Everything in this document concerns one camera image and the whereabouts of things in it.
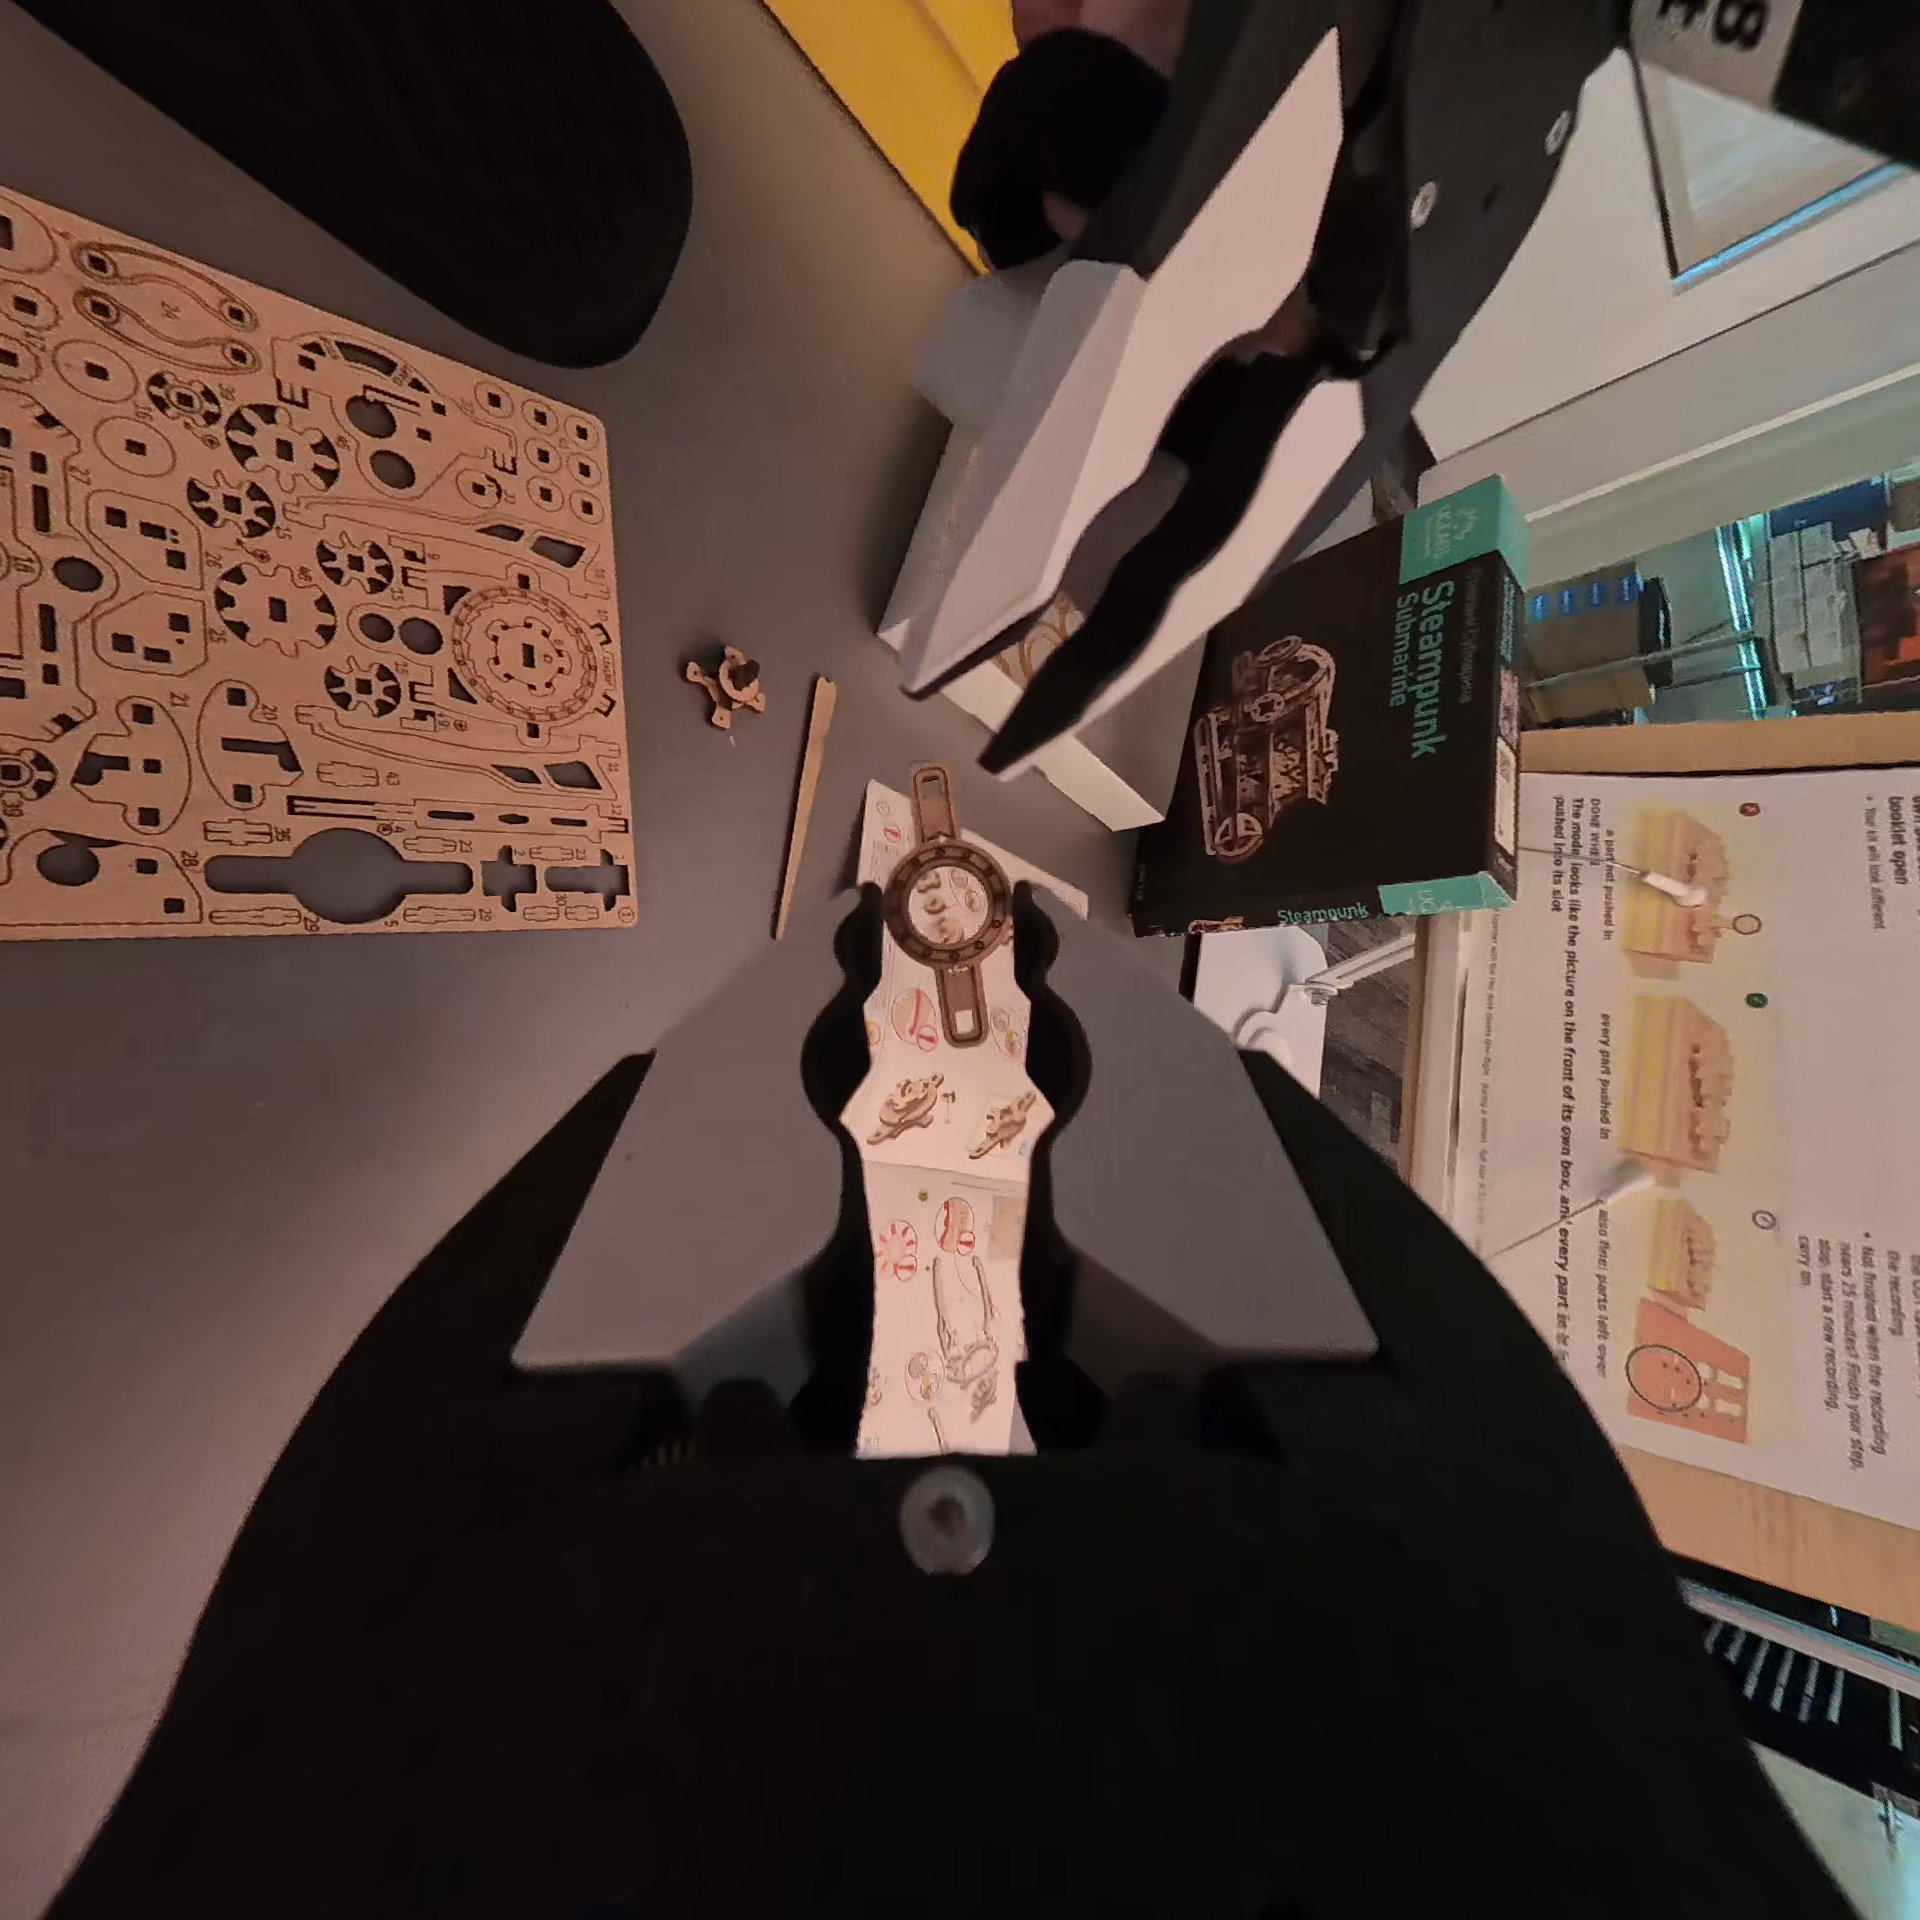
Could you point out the person's left hand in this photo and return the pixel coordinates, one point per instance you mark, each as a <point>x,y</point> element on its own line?
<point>1109,15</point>

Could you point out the small wooden cross gear part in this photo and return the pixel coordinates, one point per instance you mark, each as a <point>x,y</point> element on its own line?
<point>720,676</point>

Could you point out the pile of tan rubber bands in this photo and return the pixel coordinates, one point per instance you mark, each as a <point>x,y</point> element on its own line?
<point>1050,629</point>

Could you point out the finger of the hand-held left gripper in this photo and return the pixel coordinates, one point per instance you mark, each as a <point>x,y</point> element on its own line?
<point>1080,450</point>
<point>1245,570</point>

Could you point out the white instruction booklet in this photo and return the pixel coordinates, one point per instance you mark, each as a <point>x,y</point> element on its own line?
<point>944,1201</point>

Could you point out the black chair cushion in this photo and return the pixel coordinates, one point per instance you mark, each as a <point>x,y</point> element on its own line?
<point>452,148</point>

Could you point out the wooden parts sheet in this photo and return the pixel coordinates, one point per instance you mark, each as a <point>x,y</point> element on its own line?
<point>90,912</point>

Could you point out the black model kit box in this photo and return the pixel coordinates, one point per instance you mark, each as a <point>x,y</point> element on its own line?
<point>1319,721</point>

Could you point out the storage shelves with boxes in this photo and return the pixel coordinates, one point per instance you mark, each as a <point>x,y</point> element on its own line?
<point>1800,599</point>

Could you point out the yellow panel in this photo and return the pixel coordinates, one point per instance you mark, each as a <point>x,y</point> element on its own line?
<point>901,76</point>

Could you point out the white cardboard box tray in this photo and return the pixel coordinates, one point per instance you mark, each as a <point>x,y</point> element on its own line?
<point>1103,779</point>

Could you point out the printed instruction poster board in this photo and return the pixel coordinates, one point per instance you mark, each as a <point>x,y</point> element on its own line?
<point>1724,743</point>

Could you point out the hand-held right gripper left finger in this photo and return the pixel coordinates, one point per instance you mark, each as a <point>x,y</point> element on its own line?
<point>705,1201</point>

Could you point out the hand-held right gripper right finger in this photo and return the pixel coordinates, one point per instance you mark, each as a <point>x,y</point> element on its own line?
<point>1184,1201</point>

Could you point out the printed instruction sheet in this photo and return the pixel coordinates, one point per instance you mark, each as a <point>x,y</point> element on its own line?
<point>1800,1124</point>

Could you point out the thin wooden stick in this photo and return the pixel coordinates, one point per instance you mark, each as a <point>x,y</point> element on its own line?
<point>805,803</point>

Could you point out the white plastic object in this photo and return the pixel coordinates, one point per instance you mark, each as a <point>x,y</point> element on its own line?
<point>1276,973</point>

